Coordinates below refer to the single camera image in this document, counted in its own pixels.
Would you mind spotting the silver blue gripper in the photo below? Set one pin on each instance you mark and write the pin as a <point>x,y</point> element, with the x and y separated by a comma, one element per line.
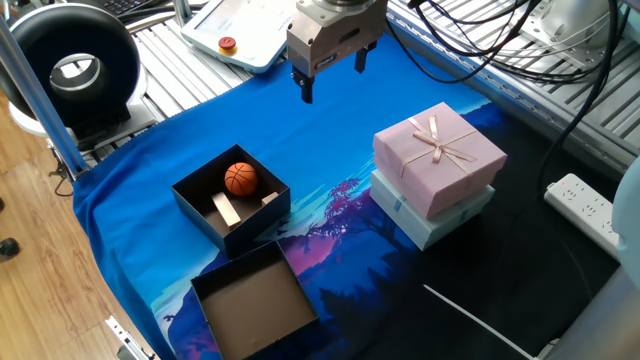
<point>330,40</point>

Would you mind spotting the orange toy basketball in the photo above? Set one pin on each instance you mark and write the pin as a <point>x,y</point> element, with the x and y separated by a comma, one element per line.
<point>241,179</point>

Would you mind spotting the long wooden block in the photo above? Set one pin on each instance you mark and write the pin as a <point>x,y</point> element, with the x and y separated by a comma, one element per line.
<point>226,210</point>

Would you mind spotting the dark blue gift box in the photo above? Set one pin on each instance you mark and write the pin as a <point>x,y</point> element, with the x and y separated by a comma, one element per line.
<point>200,220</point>

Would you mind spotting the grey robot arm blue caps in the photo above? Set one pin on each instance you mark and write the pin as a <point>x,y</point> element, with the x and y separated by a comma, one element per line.
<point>600,325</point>

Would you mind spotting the pink gift box with ribbon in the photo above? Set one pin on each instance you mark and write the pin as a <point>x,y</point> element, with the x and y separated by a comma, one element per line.
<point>440,170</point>

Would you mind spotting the light blue gift box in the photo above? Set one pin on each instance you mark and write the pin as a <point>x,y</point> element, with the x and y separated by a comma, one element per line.
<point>425,225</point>

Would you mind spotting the dark blue gift box lid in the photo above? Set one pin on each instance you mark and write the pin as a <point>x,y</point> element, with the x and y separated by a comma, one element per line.
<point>255,305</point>

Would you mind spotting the blue landscape print cloth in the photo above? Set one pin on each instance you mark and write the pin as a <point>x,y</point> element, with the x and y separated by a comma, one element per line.
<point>280,125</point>

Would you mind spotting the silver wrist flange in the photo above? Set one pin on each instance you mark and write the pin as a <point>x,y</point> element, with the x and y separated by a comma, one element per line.
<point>342,4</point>

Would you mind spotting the white teach pendant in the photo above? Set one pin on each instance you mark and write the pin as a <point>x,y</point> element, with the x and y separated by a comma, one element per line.
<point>240,25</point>

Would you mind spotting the small wooden block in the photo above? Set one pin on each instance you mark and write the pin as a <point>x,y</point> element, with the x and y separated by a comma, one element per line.
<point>270,198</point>

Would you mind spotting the black keyboard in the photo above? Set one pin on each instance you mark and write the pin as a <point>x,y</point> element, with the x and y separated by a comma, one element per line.
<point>120,6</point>

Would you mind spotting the white power strip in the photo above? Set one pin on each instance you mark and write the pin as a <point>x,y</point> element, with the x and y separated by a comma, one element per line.
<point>582,210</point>

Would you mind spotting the white zip tie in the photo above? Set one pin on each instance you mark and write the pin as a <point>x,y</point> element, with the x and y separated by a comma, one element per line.
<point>479,322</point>

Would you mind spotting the black caster wheel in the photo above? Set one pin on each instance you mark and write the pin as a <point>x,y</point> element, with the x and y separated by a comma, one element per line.
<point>9,247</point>

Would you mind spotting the aluminium frame post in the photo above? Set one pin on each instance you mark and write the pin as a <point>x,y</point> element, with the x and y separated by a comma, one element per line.
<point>40,100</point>

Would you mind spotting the aluminium frame bracket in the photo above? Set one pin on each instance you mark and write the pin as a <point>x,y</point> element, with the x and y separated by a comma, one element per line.
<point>130,342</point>

